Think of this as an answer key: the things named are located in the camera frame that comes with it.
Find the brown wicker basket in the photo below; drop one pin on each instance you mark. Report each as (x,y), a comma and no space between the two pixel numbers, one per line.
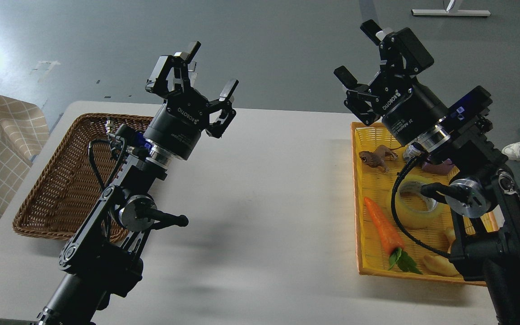
(67,188)

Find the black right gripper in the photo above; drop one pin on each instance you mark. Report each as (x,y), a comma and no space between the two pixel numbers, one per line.
(407,107)

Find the purple foam cube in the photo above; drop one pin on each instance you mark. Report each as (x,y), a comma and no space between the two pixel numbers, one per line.
(443,168)

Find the toy croissant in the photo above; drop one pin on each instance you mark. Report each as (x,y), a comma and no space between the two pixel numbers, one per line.
(439,264)

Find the white metal stand base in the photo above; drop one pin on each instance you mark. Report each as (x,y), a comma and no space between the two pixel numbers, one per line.
(451,9)

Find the yellow plastic basket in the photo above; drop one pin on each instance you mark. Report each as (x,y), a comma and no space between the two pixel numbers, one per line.
(377,185)

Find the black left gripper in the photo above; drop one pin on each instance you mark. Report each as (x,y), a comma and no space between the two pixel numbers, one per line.
(185,113)

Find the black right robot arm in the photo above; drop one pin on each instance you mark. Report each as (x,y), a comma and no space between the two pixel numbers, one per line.
(483,197)

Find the orange toy carrot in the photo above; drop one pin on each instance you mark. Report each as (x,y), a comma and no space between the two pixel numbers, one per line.
(391,241)

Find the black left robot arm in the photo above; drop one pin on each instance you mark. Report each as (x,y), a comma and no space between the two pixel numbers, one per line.
(103,257)

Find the brown toy lion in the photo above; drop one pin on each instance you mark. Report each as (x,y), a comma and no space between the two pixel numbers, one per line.
(377,158)

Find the yellow tape roll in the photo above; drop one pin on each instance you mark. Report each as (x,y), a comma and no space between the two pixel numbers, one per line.
(414,210)

